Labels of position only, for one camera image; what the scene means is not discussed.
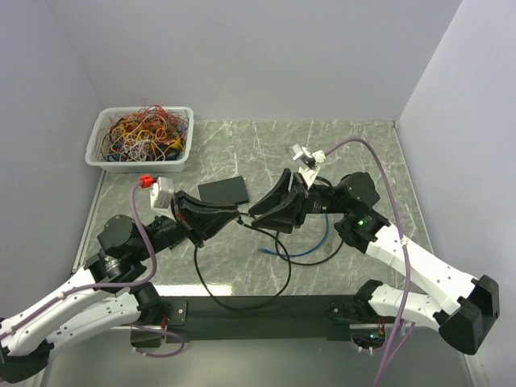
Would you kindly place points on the black network switch far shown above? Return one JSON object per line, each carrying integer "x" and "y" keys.
{"x": 226, "y": 191}

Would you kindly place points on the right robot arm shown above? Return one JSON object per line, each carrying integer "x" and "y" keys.
{"x": 461, "y": 307}

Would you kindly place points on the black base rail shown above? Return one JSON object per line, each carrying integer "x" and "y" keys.
{"x": 287, "y": 317}

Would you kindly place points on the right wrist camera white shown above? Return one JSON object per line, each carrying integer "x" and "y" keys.
{"x": 309, "y": 163}

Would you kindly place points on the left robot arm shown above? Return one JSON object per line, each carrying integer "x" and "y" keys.
{"x": 113, "y": 288}

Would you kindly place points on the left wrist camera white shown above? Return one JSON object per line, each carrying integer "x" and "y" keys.
{"x": 161, "y": 193}

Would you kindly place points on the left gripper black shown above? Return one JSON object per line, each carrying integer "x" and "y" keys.
{"x": 205, "y": 218}

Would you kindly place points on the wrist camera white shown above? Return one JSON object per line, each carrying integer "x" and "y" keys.
{"x": 309, "y": 163}
{"x": 161, "y": 193}

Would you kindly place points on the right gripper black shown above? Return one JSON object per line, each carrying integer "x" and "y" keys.
{"x": 281, "y": 218}

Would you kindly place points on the white plastic basket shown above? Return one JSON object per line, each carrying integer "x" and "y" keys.
{"x": 141, "y": 139}

